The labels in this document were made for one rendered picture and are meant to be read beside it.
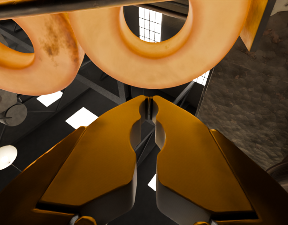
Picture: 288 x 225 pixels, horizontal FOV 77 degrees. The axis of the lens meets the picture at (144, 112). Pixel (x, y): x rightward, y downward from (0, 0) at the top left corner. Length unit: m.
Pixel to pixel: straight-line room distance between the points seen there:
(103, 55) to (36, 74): 0.09
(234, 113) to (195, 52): 0.43
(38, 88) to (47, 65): 0.04
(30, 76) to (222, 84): 0.46
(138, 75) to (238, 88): 0.38
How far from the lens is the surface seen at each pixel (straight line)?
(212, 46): 0.20
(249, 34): 0.19
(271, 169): 0.60
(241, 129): 0.64
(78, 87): 11.10
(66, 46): 0.21
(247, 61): 0.44
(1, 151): 5.38
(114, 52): 0.19
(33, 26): 0.21
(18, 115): 3.06
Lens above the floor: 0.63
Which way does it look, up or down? 50 degrees up
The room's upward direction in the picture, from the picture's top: 179 degrees clockwise
